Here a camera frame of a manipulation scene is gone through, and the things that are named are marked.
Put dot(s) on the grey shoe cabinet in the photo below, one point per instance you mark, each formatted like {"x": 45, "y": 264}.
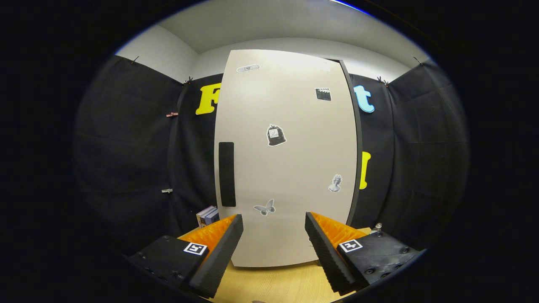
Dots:
{"x": 359, "y": 147}

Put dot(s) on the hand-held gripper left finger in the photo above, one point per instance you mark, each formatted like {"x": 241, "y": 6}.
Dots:
{"x": 219, "y": 256}

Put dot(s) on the white spine book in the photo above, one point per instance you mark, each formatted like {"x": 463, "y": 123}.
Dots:
{"x": 202, "y": 215}

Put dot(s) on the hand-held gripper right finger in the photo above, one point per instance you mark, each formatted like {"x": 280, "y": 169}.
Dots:
{"x": 327, "y": 256}

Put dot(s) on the black binder clip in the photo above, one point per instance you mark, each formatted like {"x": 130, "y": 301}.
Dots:
{"x": 134, "y": 60}
{"x": 382, "y": 81}
{"x": 418, "y": 61}
{"x": 188, "y": 81}

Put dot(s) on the long ceiling light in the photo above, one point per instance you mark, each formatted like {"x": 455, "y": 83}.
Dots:
{"x": 353, "y": 6}

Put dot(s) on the black backdrop cloth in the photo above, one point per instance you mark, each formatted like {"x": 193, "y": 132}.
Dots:
{"x": 122, "y": 160}

